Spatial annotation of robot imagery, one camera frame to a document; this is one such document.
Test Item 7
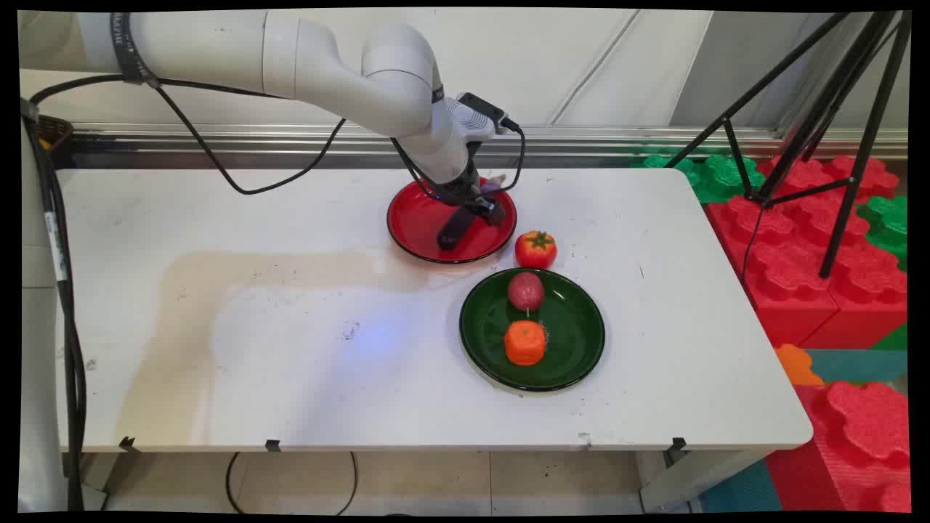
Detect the white table leg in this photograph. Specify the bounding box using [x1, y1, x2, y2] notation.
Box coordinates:
[638, 449, 772, 514]

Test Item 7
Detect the black floor cable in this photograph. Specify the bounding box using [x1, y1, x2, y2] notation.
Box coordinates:
[225, 451, 359, 516]

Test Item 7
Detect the green foam block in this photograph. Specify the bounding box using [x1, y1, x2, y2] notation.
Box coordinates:
[856, 195, 909, 271]
[631, 153, 768, 203]

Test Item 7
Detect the black camera cable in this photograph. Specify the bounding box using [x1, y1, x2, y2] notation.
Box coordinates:
[28, 75, 526, 200]

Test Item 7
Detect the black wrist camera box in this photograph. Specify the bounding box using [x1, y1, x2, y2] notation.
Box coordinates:
[457, 92, 521, 135]

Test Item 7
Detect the red toy tomato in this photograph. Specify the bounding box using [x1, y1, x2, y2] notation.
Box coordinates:
[514, 230, 558, 270]

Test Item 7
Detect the dark green round plate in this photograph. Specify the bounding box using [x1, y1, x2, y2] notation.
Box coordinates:
[459, 267, 606, 393]

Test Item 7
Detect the dark woven basket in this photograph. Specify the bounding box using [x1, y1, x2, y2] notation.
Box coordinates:
[32, 115, 75, 169]

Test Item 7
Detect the red round plate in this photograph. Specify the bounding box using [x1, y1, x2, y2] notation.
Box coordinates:
[387, 177, 518, 264]

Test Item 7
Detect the aluminium wall rail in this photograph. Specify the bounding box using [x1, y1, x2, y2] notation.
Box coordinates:
[71, 122, 909, 162]

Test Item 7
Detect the orange carrot piece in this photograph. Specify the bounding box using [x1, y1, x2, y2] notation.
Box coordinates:
[504, 320, 547, 367]

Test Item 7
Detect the teal foam mat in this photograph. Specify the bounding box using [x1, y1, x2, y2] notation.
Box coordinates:
[803, 349, 909, 384]
[699, 459, 784, 514]

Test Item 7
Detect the large red foam block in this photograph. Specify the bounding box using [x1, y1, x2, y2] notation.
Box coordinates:
[706, 155, 909, 350]

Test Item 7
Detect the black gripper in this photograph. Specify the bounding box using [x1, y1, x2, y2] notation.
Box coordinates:
[432, 169, 507, 252]

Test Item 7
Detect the dark red toy apple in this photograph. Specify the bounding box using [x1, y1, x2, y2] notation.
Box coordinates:
[507, 271, 546, 318]

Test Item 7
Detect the orange foam piece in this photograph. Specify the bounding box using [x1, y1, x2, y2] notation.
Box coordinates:
[773, 344, 826, 386]

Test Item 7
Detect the black arm strap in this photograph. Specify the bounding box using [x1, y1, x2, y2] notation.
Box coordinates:
[110, 12, 161, 89]

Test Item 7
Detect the black tripod stand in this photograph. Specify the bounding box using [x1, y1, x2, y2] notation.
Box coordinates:
[664, 10, 913, 280]

